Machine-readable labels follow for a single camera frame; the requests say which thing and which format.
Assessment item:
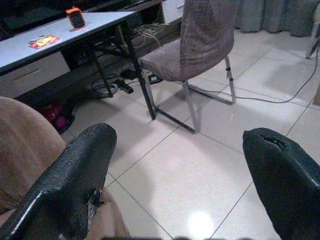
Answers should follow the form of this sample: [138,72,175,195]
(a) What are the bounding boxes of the grey cable on floor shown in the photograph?
[187,51,320,104]

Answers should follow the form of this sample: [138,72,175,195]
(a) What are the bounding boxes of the pink dumbbell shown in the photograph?
[41,104,69,129]

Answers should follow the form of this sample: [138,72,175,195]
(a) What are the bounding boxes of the tangled beige cables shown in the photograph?
[131,22,169,49]

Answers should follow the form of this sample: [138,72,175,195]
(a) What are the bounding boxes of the white drawer cabinet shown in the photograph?
[0,51,71,100]

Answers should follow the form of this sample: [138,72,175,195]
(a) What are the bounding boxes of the red and yellow packet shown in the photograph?
[28,34,61,50]

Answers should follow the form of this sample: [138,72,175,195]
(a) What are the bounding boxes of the grey table with black legs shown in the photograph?
[0,10,197,134]

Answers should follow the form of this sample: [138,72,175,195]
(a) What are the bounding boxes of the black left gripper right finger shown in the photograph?
[242,127,320,240]

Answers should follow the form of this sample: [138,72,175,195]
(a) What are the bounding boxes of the brown fabric sofa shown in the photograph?
[0,96,131,240]

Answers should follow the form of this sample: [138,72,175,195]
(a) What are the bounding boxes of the white chair leg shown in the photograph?
[305,4,320,60]

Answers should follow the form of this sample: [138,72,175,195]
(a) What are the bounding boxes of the orange and black device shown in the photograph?
[65,6,87,29]

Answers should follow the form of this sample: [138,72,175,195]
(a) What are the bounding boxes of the black power strip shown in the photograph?
[147,71,164,84]

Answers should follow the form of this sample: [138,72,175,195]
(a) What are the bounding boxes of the grey curtain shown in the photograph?
[233,0,320,38]

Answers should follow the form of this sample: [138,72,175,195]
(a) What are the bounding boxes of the brown fabric chair, metal legs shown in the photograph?
[138,0,237,133]

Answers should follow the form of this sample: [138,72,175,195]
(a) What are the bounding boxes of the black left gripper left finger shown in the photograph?
[0,122,118,240]

